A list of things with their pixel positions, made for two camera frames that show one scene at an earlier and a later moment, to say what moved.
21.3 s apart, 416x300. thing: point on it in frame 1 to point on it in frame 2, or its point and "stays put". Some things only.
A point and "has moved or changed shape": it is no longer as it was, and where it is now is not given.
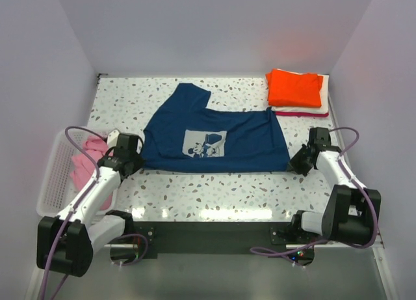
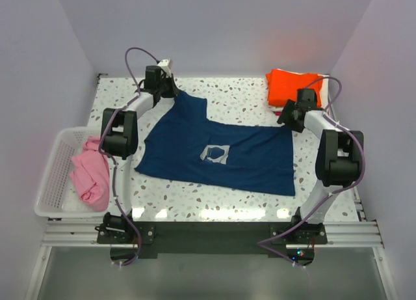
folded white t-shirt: (324, 95) stays put
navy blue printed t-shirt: (184, 136) has moved or changed shape
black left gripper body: (138, 162) to (166, 86)
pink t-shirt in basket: (82, 170) stays put
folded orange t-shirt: (286, 89) stays put
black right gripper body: (299, 164) to (287, 116)
